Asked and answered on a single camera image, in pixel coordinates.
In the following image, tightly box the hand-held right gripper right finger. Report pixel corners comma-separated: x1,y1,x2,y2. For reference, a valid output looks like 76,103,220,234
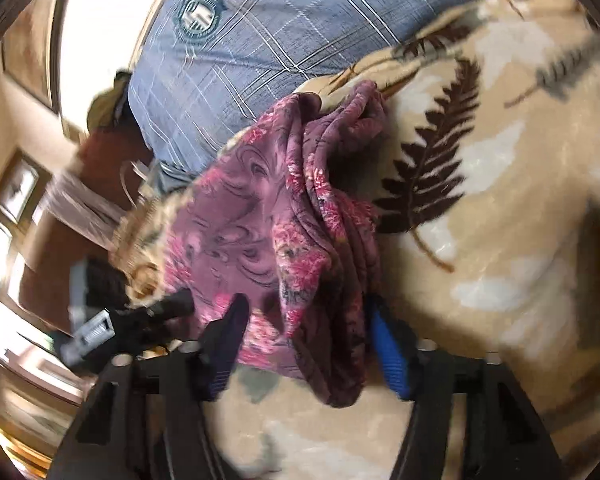
364,294,566,480

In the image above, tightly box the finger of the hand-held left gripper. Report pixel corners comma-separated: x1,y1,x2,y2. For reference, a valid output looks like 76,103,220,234
130,289,196,333

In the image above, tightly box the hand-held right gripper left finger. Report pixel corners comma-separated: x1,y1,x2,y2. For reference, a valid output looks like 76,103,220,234
47,294,252,480

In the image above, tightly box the purple floral garment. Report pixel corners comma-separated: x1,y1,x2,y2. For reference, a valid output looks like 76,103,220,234
162,80,396,408

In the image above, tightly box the pale pink cloth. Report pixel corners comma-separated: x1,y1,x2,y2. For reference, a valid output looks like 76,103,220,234
45,170,131,253

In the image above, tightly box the wooden framed window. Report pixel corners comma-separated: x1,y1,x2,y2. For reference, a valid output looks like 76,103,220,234
0,152,56,321

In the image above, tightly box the brown wooden furniture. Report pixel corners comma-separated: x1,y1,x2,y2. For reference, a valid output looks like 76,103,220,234
17,122,156,333

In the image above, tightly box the beige leaf-print blanket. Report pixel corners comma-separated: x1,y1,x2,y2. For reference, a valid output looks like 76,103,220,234
110,0,600,480

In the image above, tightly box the olive cloth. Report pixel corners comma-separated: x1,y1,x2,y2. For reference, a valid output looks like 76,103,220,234
86,71,133,128

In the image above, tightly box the blue striped cloth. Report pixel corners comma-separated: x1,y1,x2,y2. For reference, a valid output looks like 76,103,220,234
127,0,546,181

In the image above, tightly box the framed wall picture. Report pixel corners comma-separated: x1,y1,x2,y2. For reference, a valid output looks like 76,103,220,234
0,10,63,113

